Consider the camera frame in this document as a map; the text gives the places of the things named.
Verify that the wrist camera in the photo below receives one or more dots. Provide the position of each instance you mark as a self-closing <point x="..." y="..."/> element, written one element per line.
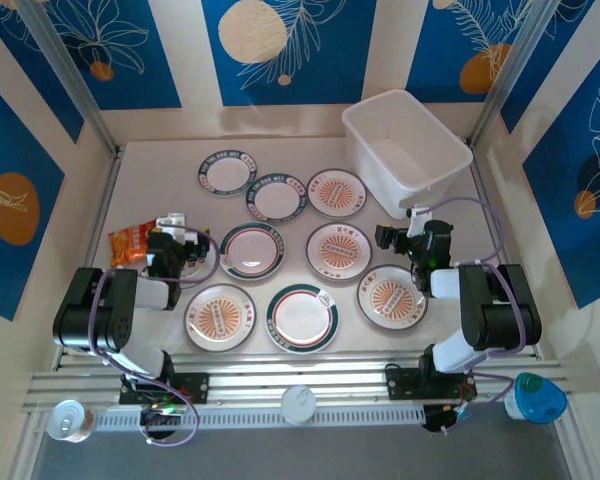
<point x="172" y="220"/>
<point x="419" y="217"/>

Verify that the white plastic bin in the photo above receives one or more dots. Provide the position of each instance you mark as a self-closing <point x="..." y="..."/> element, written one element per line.
<point x="405" y="150"/>

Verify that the orange snack packet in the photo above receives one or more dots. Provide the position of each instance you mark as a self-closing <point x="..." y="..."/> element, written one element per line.
<point x="127" y="242"/>

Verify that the navy rim white plate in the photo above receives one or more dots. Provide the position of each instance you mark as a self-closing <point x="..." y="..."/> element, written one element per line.
<point x="227" y="172"/>
<point x="275" y="200"/>

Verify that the blue plastic cup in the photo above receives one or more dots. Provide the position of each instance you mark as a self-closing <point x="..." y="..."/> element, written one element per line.
<point x="537" y="402"/>

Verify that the orange sunburst plate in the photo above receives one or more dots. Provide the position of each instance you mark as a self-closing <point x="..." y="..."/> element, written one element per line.
<point x="220" y="318"/>
<point x="337" y="194"/>
<point x="339" y="250"/>
<point x="390" y="300"/>

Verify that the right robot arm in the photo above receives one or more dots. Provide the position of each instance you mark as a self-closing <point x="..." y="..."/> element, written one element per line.
<point x="500" y="310"/>

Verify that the red character white plate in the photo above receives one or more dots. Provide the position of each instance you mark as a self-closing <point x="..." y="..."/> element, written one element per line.
<point x="205" y="274"/>

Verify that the black controller board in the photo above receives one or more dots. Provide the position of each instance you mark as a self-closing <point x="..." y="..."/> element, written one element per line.
<point x="437" y="417"/>
<point x="160" y="415"/>

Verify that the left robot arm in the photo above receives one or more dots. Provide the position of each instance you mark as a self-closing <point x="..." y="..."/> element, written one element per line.
<point x="100" y="310"/>

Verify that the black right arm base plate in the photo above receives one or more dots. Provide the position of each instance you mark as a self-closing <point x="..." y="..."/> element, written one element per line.
<point x="402" y="385"/>

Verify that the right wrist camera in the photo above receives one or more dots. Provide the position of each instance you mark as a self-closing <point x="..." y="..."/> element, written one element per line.
<point x="419" y="217"/>

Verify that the aluminium frame post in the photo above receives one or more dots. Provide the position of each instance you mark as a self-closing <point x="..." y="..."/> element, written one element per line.
<point x="70" y="80"/>
<point x="510" y="75"/>

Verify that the green rim white plate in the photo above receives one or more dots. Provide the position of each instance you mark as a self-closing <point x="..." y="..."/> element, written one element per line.
<point x="252" y="250"/>
<point x="302" y="318"/>

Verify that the aluminium side rail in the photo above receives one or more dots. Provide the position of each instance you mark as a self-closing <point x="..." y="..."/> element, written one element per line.
<point x="480" y="175"/>
<point x="107" y="200"/>

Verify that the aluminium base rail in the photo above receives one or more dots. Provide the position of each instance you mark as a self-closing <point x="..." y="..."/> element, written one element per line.
<point x="280" y="380"/>

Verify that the open tin can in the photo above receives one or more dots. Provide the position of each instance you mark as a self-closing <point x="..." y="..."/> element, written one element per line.
<point x="67" y="422"/>

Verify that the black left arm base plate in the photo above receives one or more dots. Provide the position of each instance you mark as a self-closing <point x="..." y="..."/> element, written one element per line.
<point x="195" y="387"/>

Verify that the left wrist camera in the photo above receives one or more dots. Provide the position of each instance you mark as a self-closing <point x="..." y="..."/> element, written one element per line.
<point x="172" y="220"/>

